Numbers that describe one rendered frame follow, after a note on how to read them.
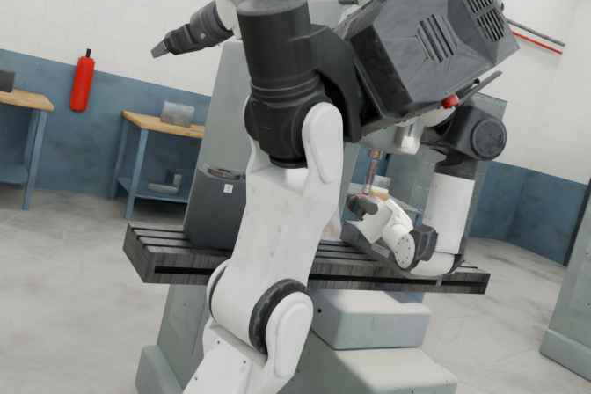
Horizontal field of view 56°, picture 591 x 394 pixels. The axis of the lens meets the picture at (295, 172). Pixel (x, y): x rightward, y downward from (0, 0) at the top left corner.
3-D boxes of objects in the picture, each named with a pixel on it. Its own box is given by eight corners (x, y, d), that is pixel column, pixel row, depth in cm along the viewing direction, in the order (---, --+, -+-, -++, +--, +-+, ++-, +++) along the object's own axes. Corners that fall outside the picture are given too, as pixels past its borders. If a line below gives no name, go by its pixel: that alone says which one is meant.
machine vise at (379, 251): (442, 280, 171) (452, 246, 170) (408, 279, 163) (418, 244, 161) (370, 241, 200) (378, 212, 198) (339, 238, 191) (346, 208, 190)
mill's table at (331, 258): (485, 295, 197) (492, 273, 196) (143, 283, 132) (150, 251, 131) (439, 269, 216) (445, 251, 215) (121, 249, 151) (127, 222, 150)
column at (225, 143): (286, 441, 232) (383, 76, 212) (179, 455, 208) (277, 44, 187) (238, 375, 275) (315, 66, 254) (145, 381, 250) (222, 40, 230)
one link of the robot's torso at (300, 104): (288, 103, 85) (338, 76, 92) (233, 89, 94) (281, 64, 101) (301, 174, 92) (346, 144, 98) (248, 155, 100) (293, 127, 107)
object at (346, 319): (424, 347, 167) (434, 310, 165) (331, 351, 149) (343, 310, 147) (334, 280, 209) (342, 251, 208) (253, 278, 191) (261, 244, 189)
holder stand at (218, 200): (268, 253, 153) (286, 185, 151) (193, 245, 144) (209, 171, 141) (254, 239, 164) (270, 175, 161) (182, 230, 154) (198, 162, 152)
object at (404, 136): (411, 148, 162) (431, 77, 159) (401, 146, 159) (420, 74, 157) (402, 145, 165) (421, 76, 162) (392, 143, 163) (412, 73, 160)
